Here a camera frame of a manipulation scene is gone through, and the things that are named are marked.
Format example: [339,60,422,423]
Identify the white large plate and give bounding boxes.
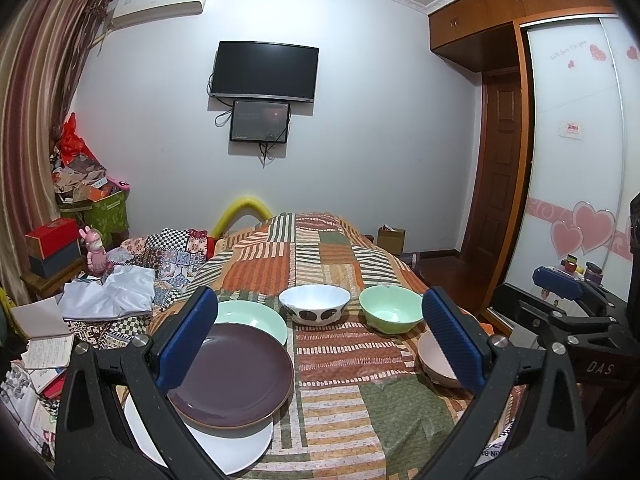
[124,396,273,476]

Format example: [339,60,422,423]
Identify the dark purple plate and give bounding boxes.
[168,323,294,429]

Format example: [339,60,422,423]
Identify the mint green plate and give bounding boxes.
[215,300,288,346]

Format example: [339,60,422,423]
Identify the brown wooden door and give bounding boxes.
[462,70,522,280]

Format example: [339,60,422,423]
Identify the white sliding door with hearts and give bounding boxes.
[506,16,639,298]

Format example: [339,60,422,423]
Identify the pink plate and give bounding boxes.
[418,330,462,389]

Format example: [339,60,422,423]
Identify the white folded cloth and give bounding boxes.
[58,266,155,322]

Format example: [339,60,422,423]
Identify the brown cardboard box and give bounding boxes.
[376,226,406,256]

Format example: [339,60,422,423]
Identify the green bowl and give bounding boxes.
[359,285,423,335]

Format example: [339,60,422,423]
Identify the dark blue box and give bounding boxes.
[28,240,81,278]

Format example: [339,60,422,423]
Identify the pink rabbit figurine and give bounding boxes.
[79,226,107,276]

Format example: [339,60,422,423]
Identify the patchwork striped bed cover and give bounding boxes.
[148,212,471,479]

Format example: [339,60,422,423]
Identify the red box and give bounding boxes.
[25,218,79,260]

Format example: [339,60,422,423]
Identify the checkered patchwork blanket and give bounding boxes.
[66,228,215,349]

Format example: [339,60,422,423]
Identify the brown wooden wardrobe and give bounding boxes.
[423,0,614,313]

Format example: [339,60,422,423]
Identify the green storage box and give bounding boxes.
[58,191,129,249]

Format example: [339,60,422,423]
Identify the white bowl with dark spots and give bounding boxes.
[279,284,352,327]

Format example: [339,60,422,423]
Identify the yellow foam tube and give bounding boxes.
[209,196,273,238]

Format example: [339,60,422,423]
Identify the red plastic bag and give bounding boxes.
[56,113,96,166]

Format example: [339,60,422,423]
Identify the striped brown curtain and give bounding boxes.
[1,0,108,304]

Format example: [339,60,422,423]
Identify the white air conditioner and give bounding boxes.
[111,0,206,29]

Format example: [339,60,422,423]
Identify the black wall television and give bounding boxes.
[208,40,320,103]

